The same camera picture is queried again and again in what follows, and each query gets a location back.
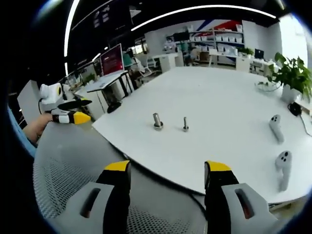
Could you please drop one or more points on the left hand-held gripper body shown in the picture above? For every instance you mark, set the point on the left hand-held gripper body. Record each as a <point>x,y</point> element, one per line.
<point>50,97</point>

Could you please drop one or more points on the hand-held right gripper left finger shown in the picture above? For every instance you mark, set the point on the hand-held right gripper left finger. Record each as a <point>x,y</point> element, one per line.
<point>117,185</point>

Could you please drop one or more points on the black computer mouse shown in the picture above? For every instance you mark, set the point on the black computer mouse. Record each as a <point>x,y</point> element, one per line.
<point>113,107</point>

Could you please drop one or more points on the small metal threaded stud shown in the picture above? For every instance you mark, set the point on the small metal threaded stud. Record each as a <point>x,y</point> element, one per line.
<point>185,123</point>

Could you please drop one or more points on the black-legged laptop stand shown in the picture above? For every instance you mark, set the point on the black-legged laptop stand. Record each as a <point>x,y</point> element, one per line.
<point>123,84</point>

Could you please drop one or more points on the white plant pot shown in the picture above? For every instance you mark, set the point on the white plant pot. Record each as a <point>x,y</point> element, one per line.
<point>288,95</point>

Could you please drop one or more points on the long curved ceiling light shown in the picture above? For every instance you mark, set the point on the long curved ceiling light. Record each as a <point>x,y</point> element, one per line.
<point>219,6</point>

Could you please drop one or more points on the white office chair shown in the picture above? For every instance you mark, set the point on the white office chair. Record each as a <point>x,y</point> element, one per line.
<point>150,63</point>

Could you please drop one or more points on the white hand controller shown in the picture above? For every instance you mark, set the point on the white hand controller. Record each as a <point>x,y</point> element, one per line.
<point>276,126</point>
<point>284,161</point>

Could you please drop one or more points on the black power adapter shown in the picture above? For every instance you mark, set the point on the black power adapter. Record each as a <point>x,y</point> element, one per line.
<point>295,109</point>

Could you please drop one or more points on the white cabinet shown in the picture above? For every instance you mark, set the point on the white cabinet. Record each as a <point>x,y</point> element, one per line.
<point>170,63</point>

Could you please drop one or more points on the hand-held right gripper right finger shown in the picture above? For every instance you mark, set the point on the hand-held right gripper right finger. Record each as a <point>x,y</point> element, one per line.
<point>219,185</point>

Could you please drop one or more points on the laptop with red screen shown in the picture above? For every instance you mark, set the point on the laptop with red screen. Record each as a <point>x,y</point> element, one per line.
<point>112,61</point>

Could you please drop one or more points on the small green desk plant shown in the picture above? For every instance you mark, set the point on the small green desk plant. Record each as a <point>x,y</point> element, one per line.
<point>245,51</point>

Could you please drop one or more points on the large metal threaded stud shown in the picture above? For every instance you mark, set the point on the large metal threaded stud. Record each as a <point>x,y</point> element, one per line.
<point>156,119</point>

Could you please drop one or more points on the white storage shelf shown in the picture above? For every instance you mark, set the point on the white storage shelf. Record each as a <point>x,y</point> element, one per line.
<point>226,39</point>

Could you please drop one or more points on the grey mesh chair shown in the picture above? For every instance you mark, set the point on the grey mesh chair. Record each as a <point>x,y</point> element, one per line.
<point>73,146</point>

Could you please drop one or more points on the black desktop monitor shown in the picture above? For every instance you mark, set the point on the black desktop monitor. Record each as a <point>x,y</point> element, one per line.
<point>259,53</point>

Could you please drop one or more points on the large green leafy plant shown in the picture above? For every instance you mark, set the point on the large green leafy plant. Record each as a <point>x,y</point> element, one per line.
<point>292,70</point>

